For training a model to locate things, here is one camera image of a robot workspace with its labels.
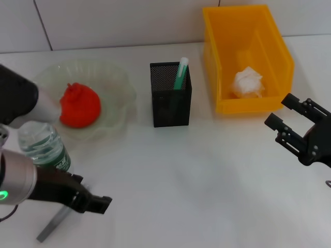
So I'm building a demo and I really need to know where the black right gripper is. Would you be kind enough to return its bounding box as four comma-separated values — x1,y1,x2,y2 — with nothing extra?
265,92,331,168

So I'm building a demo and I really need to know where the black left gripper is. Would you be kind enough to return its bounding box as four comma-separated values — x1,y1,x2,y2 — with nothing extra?
27,166,113,215

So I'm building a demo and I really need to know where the white paper ball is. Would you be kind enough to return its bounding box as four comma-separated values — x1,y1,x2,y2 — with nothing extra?
229,66,266,99

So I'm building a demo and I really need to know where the grey marker pen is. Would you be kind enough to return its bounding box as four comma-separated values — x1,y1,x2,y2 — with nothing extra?
36,205,72,243

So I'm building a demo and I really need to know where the clear green-label water bottle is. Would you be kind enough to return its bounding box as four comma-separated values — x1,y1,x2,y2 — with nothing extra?
17,120,72,173

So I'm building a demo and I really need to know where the red-orange toy orange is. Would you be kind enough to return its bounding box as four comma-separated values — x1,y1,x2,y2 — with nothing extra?
59,82,102,129

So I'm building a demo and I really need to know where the mint green pen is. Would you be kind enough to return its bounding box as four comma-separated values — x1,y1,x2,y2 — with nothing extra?
173,57,190,90

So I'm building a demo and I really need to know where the black mesh pen holder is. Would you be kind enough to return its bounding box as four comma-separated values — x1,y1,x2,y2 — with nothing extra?
149,61,194,128

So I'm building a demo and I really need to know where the green glass fruit plate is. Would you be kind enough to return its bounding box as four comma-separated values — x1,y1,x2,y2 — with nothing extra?
32,58,138,143

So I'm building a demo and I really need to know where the yellow plastic bin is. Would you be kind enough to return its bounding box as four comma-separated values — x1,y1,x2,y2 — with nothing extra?
202,4,295,114

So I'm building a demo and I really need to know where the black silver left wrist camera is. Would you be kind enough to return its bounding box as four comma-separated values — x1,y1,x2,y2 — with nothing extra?
0,64,59,129

